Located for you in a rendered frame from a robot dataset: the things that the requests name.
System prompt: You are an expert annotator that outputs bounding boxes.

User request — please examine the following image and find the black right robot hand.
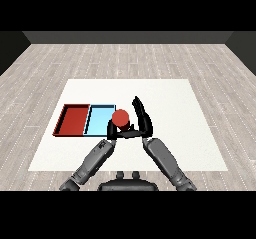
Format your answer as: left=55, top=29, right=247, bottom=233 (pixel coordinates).
left=131, top=95, right=154, bottom=140

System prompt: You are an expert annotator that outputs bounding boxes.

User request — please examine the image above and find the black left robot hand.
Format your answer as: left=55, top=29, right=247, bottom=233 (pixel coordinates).
left=106, top=118, right=135, bottom=141

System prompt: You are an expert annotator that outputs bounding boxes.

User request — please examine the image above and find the small red can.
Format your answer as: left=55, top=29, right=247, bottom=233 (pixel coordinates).
left=111, top=108, right=131, bottom=133

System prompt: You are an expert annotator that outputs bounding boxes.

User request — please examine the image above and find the light blue shallow open box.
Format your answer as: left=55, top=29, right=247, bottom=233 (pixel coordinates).
left=82, top=103, right=117, bottom=138

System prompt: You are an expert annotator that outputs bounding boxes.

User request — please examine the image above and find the red shallow open box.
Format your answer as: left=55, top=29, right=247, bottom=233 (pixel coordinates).
left=52, top=103, right=92, bottom=138

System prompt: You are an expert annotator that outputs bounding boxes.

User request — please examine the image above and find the dark grey robot body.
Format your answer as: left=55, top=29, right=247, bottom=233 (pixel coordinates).
left=97, top=170, right=160, bottom=192

